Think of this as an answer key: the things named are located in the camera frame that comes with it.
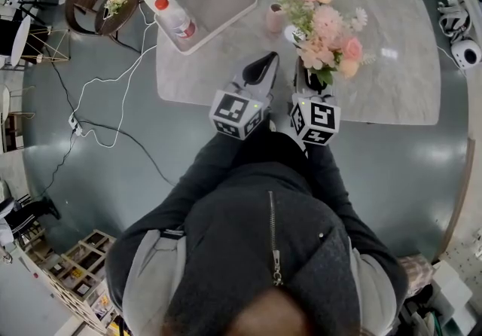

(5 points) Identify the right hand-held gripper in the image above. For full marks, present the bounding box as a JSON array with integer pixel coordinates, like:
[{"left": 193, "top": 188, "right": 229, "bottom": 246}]
[{"left": 288, "top": 56, "right": 342, "bottom": 147}]

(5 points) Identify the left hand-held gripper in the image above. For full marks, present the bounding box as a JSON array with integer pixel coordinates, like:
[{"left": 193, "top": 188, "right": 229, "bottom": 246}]
[{"left": 209, "top": 50, "right": 281, "bottom": 140}]

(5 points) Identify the white vase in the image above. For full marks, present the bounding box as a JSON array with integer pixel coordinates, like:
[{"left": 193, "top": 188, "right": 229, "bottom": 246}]
[{"left": 284, "top": 24, "right": 308, "bottom": 46}]

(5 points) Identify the pink artificial flowers bouquet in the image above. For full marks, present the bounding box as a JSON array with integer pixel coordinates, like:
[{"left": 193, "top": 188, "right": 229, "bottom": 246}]
[{"left": 276, "top": 0, "right": 377, "bottom": 87}]

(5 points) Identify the person's left forearm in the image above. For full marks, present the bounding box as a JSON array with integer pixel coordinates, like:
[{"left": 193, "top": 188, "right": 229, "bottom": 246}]
[{"left": 150, "top": 130, "right": 274, "bottom": 230}]

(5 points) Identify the person's right forearm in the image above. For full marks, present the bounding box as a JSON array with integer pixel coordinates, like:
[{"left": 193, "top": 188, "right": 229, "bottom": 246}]
[{"left": 307, "top": 140, "right": 377, "bottom": 249}]

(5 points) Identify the small pink ribbed vase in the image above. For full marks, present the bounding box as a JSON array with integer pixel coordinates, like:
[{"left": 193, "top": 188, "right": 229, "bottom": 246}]
[{"left": 265, "top": 3, "right": 288, "bottom": 35}]

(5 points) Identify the beige rectangular tray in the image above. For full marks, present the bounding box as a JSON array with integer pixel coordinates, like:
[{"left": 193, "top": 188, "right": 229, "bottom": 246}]
[{"left": 156, "top": 0, "right": 259, "bottom": 57}]

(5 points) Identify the clear plastic bottle red cap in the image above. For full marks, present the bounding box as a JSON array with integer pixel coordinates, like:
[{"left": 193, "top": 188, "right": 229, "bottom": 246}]
[{"left": 142, "top": 0, "right": 197, "bottom": 40}]

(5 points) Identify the small peach flower bunch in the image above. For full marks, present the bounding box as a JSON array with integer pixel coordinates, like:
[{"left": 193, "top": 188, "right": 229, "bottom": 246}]
[{"left": 103, "top": 0, "right": 133, "bottom": 20}]

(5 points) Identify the white round headset device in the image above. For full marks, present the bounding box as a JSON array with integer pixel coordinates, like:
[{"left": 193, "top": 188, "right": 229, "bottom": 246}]
[{"left": 450, "top": 38, "right": 482, "bottom": 71}]

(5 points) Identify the person's dark jacket torso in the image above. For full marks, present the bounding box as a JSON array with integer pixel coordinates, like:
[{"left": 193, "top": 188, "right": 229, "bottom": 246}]
[{"left": 105, "top": 130, "right": 410, "bottom": 336}]

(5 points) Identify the white power strip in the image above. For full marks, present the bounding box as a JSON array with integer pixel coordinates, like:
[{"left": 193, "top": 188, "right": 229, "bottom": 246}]
[{"left": 68, "top": 114, "right": 84, "bottom": 137}]

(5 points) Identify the white round side table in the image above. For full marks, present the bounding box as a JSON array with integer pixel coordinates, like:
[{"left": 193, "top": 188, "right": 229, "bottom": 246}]
[{"left": 10, "top": 15, "right": 32, "bottom": 68}]

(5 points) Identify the wooden grid shelf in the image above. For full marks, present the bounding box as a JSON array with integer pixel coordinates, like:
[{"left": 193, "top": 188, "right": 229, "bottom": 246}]
[{"left": 20, "top": 228, "right": 125, "bottom": 336}]

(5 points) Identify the white cable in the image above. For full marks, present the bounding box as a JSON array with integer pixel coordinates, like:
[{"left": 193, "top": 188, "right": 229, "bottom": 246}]
[{"left": 71, "top": 0, "right": 178, "bottom": 149}]

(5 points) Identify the white strapped headset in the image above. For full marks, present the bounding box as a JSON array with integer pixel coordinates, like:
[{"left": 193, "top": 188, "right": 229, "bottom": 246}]
[{"left": 436, "top": 2, "right": 474, "bottom": 44}]

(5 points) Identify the black cable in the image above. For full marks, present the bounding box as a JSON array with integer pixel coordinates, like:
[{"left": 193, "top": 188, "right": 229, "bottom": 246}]
[{"left": 32, "top": 40, "right": 178, "bottom": 202}]

